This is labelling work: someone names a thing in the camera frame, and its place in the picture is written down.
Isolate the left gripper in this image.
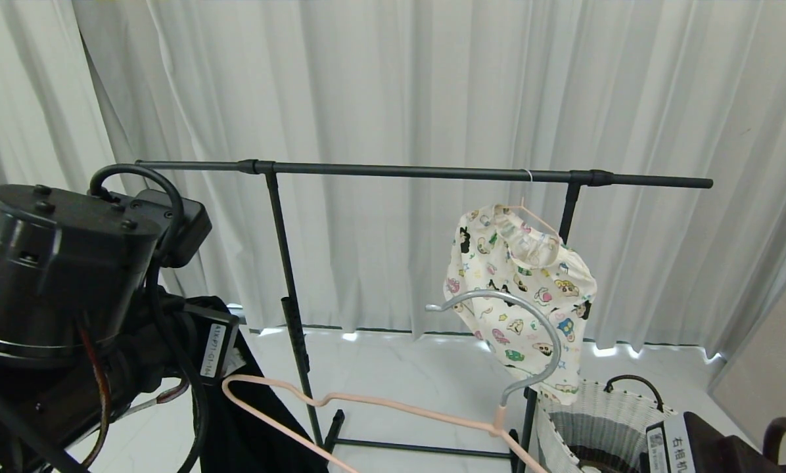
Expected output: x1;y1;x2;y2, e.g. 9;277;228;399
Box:
160;296;243;395

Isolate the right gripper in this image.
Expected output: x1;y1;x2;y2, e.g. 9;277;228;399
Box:
639;420;671;473

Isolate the black garment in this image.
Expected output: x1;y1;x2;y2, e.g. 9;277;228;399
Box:
193;296;328;473

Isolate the pink clothes hanger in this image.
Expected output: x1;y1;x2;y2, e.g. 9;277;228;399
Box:
518;169;563;238
222;289;563;473

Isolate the cream printed garment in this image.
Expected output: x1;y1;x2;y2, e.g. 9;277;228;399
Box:
444;205;597;405

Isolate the white laundry basket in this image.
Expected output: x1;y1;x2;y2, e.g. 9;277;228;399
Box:
536;376;678;473

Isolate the black clothes rack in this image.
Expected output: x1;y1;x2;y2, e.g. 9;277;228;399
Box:
135;160;714;473

